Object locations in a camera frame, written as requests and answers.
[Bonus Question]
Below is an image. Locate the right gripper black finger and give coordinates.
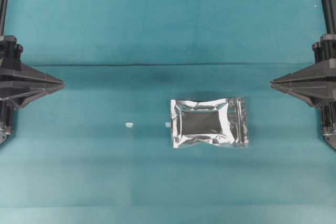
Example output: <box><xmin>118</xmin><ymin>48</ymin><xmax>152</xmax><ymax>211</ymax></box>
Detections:
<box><xmin>270</xmin><ymin>84</ymin><xmax>327</xmax><ymax>108</ymax></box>
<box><xmin>270</xmin><ymin>60</ymin><xmax>327</xmax><ymax>88</ymax></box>

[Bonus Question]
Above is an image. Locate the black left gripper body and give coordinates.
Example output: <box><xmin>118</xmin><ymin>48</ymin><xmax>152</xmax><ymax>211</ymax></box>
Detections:
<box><xmin>1</xmin><ymin>36</ymin><xmax>23</xmax><ymax>133</ymax></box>

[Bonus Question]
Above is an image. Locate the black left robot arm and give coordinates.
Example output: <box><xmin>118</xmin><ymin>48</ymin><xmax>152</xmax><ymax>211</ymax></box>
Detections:
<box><xmin>1</xmin><ymin>0</ymin><xmax>65</xmax><ymax>141</ymax></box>

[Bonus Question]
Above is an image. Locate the teal table cloth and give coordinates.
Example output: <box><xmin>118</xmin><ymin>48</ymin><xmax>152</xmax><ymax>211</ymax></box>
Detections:
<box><xmin>1</xmin><ymin>0</ymin><xmax>335</xmax><ymax>223</ymax></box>

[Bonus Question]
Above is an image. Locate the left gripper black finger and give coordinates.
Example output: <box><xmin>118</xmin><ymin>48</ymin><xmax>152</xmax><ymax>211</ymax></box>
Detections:
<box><xmin>10</xmin><ymin>83</ymin><xmax>65</xmax><ymax>109</ymax></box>
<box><xmin>12</xmin><ymin>63</ymin><xmax>65</xmax><ymax>86</ymax></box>

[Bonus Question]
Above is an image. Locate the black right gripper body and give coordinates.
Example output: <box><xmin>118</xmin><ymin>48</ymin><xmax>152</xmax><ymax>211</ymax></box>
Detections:
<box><xmin>311</xmin><ymin>34</ymin><xmax>336</xmax><ymax>138</ymax></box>

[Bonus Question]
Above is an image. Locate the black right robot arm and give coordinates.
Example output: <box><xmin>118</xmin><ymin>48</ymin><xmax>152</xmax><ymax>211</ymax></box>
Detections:
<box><xmin>270</xmin><ymin>0</ymin><xmax>335</xmax><ymax>140</ymax></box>

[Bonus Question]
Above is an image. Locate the silver zip bag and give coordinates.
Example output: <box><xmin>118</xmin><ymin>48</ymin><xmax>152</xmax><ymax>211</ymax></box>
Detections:
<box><xmin>170</xmin><ymin>97</ymin><xmax>249</xmax><ymax>148</ymax></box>

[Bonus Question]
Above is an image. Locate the small white tape piece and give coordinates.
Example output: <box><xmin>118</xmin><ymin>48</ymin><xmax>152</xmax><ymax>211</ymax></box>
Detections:
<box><xmin>125</xmin><ymin>122</ymin><xmax>134</xmax><ymax>128</ymax></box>

